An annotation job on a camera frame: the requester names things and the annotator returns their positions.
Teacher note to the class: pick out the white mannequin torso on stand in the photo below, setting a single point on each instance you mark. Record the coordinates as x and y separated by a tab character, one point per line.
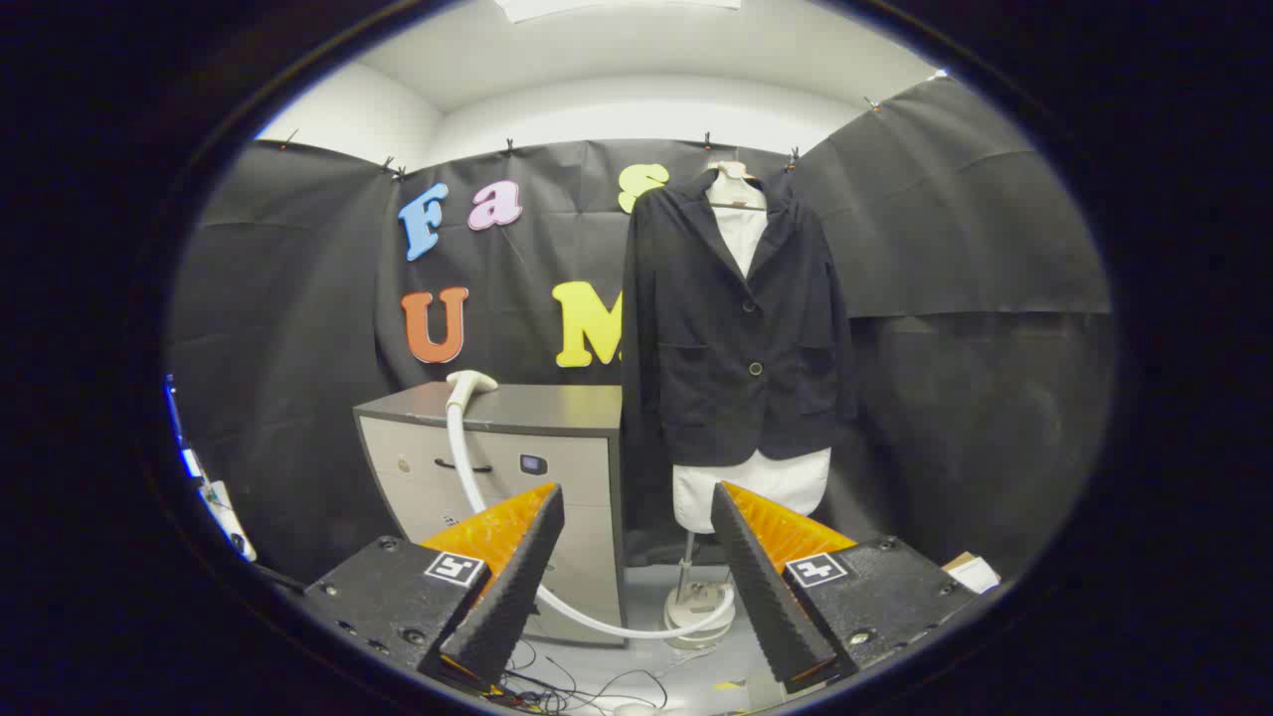
766	482

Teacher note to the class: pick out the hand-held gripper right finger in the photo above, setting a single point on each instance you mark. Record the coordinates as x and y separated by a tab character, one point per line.
761	587

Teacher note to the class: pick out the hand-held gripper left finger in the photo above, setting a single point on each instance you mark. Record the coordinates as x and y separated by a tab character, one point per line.
512	587

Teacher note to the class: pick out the black jacket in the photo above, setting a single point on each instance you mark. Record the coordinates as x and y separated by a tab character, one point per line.
716	338

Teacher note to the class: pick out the white garment steamer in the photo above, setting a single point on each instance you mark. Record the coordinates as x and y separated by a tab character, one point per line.
459	447

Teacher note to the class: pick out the grey drawer cabinet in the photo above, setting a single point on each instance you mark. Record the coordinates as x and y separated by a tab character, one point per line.
507	447

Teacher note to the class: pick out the ceiling light panel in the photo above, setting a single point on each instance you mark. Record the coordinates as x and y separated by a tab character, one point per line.
617	6

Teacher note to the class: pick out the black backdrop cloth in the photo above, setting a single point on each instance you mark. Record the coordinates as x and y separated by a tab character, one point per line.
955	298

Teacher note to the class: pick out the pile of cardboard and paper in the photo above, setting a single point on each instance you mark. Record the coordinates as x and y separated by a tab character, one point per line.
973	574

